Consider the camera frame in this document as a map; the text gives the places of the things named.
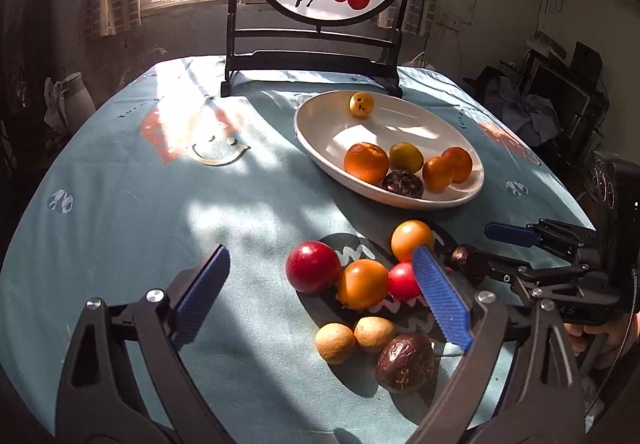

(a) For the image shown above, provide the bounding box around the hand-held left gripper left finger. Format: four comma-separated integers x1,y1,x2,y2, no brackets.
55,244,236,444

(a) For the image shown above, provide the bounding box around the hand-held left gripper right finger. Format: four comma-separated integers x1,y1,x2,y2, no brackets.
407,245,587,444

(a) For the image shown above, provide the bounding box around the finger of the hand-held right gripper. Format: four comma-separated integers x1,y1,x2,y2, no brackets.
466,248,577,301
485,218,599,263

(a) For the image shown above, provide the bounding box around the small dark passion fruit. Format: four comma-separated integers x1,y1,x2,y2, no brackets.
449,245,482,281

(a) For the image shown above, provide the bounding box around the white oval plate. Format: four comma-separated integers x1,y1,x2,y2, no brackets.
293,90,486,211

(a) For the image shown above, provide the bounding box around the person's right hand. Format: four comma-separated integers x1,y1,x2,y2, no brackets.
564,311,640,370

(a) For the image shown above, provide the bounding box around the small red fruit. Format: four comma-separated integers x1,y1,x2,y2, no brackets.
387,262,422,301

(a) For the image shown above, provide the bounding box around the round orange fruit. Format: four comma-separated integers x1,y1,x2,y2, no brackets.
390,220,435,263

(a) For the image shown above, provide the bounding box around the large purple passion fruit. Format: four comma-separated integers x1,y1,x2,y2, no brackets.
375,333,435,395

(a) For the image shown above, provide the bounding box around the tan round fruit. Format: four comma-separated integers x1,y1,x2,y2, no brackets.
314,322,357,365
354,316,396,354

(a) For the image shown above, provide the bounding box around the orange persimmon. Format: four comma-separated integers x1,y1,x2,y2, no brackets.
337,259,390,311

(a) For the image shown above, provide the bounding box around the small orange tangerine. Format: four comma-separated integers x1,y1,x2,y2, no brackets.
422,156,456,193
441,146,474,183

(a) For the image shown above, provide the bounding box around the blue printed tablecloth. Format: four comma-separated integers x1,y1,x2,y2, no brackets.
0,54,601,444

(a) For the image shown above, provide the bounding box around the dark red apple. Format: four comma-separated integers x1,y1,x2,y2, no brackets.
285,241,342,296

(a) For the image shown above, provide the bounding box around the dark wrinkled passion fruit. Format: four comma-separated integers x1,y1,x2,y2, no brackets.
382,170,425,199

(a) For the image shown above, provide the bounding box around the pile of clothes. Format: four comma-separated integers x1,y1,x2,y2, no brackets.
467,65,568,147

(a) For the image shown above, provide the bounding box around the yellow-green fruit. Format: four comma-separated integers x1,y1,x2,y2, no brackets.
388,142,425,175

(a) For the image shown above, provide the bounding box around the dark monitor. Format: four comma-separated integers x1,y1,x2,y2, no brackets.
522,56,607,127

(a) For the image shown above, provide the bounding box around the large orange tangerine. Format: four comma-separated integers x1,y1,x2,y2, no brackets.
344,142,390,185

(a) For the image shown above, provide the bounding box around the small yellow spotted fruit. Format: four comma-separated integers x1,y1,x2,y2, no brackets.
349,92,376,119

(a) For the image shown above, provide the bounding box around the white ceramic jug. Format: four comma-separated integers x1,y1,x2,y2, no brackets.
43,72,97,135

